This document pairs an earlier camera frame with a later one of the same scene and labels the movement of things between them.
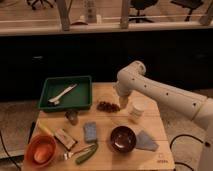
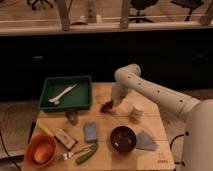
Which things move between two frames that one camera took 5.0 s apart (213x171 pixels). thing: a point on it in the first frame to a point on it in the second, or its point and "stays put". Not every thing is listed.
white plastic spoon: (56, 100) stays put
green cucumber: (85, 156) stays put
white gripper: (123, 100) to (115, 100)
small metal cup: (71, 116) stays put
